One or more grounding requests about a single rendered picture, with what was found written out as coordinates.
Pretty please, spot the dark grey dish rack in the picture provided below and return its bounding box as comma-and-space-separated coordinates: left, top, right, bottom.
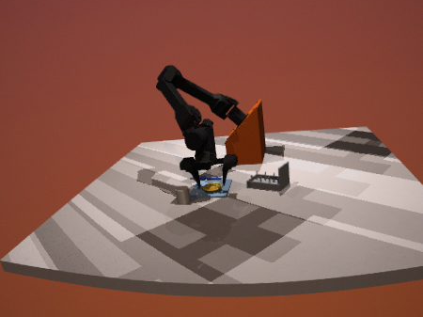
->
247, 162, 290, 191

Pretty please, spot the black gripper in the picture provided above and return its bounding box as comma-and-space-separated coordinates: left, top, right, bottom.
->
180, 141, 238, 187

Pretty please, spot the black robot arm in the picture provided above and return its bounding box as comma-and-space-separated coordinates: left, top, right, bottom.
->
156, 65, 249, 170

